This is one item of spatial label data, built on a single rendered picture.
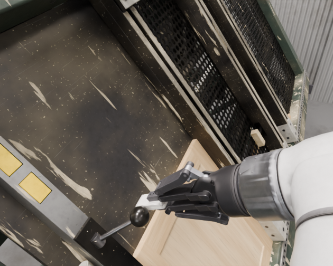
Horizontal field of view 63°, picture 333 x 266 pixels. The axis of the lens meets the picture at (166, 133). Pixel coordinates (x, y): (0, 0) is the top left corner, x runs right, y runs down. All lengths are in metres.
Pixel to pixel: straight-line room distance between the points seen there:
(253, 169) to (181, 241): 0.47
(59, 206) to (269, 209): 0.37
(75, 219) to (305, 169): 0.41
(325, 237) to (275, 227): 0.90
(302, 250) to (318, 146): 0.12
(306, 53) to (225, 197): 3.26
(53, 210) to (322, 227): 0.43
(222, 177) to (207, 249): 0.51
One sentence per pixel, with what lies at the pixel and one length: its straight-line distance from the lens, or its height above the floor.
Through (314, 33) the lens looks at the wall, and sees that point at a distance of 3.49.
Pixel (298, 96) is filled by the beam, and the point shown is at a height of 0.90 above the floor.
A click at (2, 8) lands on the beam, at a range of 0.58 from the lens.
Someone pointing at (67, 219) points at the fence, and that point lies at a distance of 0.57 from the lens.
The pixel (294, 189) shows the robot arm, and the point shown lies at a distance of 0.33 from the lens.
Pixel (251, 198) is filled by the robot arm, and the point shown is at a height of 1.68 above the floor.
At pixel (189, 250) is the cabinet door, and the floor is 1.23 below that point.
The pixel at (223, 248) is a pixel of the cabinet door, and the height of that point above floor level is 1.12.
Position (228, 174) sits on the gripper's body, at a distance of 0.39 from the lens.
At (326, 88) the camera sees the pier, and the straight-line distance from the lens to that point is 3.61.
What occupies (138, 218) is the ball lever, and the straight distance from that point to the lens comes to 0.51.
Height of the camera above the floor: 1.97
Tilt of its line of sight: 41 degrees down
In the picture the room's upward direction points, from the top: 6 degrees counter-clockwise
